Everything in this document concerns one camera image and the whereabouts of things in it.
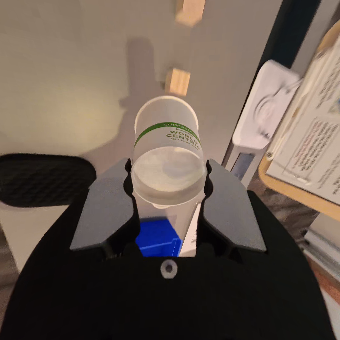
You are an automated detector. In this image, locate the instruction board on stand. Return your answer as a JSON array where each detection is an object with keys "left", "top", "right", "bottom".
[{"left": 232, "top": 19, "right": 340, "bottom": 222}]

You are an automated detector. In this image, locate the light wooden cube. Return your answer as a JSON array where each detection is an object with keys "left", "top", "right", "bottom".
[
  {"left": 164, "top": 68, "right": 191, "bottom": 97},
  {"left": 175, "top": 0, "right": 205, "bottom": 27}
]

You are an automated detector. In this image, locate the laminated instruction sheet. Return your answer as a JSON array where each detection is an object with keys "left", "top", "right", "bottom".
[{"left": 266, "top": 25, "right": 340, "bottom": 206}]

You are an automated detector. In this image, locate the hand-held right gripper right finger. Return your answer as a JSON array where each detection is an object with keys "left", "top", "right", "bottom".
[{"left": 197, "top": 158, "right": 267, "bottom": 257}]

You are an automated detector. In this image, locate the black quilted wrist rest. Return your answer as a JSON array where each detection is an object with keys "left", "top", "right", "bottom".
[{"left": 0, "top": 154, "right": 97, "bottom": 208}]

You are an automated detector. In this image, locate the blue plastic bin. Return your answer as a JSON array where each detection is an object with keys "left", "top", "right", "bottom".
[{"left": 135, "top": 217, "right": 183, "bottom": 257}]

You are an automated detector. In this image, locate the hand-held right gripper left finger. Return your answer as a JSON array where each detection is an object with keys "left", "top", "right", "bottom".
[{"left": 69, "top": 158, "right": 141, "bottom": 257}]

